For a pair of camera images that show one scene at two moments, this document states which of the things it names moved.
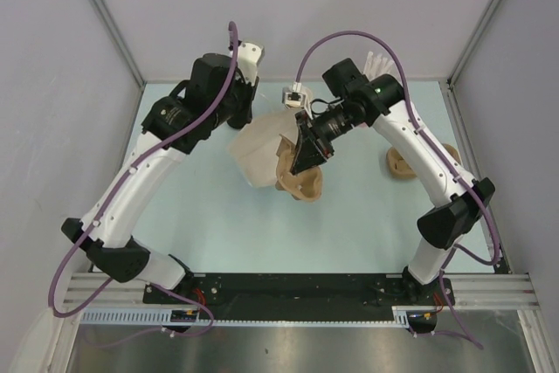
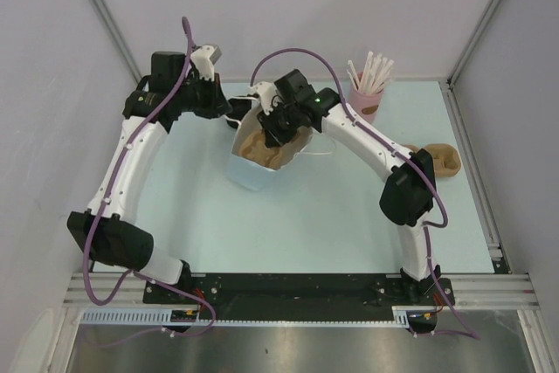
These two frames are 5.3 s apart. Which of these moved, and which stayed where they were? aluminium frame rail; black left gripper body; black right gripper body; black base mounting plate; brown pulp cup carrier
Moved: black right gripper body; black left gripper body; brown pulp cup carrier
Stayed: black base mounting plate; aluminium frame rail
